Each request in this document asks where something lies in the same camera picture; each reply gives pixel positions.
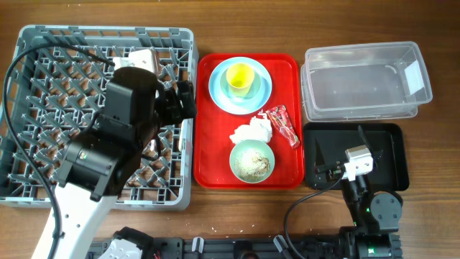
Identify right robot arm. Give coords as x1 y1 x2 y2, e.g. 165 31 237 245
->
315 127 403 259

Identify clear plastic bin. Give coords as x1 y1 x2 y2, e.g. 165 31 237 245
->
300 41 433 122

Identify red plastic tray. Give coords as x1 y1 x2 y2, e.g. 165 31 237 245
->
193 53 305 190

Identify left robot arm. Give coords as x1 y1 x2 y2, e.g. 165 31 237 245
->
32 67 197 258

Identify yellow plastic cup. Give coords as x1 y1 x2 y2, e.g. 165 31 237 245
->
226 63 255 97

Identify black waste tray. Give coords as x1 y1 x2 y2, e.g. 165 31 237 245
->
303 122 409 191

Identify red snack wrapper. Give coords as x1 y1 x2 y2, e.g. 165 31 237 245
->
266 104 300 149

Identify white napkin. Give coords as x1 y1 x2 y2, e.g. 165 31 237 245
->
229 116 272 145

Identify white plastic fork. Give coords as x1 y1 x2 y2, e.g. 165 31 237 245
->
149 140 157 152

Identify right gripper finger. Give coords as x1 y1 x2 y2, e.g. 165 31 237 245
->
314 139 345 180
358 125 383 169

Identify white plastic spoon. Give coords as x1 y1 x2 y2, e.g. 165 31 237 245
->
178 119 187 152

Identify light blue plate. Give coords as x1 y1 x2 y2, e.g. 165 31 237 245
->
208 57 272 115

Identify rice and food scraps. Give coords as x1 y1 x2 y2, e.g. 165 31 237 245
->
235 148 271 182

